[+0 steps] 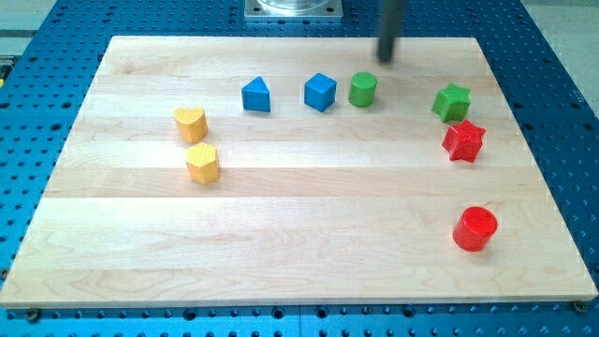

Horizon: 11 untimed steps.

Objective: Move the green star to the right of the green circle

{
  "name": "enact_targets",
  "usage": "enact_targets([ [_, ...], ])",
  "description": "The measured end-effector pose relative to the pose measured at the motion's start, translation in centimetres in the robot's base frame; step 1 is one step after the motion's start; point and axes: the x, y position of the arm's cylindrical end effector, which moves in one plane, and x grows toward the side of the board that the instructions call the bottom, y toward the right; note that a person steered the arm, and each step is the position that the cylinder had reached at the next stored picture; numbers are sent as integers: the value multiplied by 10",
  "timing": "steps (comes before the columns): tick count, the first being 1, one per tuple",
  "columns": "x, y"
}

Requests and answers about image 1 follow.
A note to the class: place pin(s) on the red star block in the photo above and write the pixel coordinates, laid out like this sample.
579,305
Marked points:
464,141

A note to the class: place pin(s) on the green star block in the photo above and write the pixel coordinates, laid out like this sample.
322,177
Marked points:
452,103

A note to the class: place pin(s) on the blue cube block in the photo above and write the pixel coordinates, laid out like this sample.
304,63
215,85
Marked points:
320,92

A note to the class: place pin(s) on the blue triangle block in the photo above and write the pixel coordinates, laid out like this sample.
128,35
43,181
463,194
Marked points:
255,95

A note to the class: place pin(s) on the light wooden board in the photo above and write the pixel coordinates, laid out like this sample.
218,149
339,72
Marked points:
350,205

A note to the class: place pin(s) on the green cylinder block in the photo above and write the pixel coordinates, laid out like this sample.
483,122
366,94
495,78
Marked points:
362,89

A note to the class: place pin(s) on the yellow hexagon block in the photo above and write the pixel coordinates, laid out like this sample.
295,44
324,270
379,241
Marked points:
202,163

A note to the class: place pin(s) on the yellow heart block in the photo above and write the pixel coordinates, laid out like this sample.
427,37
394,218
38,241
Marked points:
191,123

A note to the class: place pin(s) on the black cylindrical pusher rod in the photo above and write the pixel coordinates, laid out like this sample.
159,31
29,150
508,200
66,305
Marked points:
390,27

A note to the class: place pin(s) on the red cylinder block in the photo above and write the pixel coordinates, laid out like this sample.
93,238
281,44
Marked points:
474,229

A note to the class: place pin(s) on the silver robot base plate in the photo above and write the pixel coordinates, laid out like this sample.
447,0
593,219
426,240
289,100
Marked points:
292,10

